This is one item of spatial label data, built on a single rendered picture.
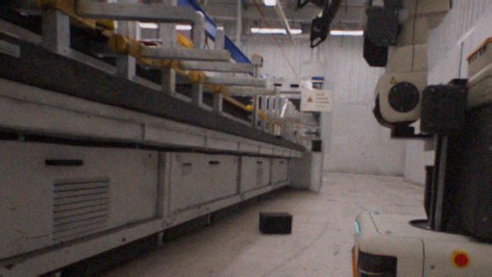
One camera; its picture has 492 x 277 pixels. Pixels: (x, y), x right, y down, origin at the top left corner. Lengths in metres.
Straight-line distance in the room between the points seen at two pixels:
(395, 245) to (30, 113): 0.95
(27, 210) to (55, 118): 0.38
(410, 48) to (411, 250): 0.66
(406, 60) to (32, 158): 1.19
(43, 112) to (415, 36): 1.09
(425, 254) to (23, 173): 1.17
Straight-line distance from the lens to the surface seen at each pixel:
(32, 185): 1.36
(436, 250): 1.09
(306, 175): 5.75
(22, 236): 1.36
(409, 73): 1.27
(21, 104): 1.00
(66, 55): 1.04
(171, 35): 1.51
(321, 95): 5.67
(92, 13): 1.08
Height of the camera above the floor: 0.50
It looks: 3 degrees down
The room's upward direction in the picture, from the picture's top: 3 degrees clockwise
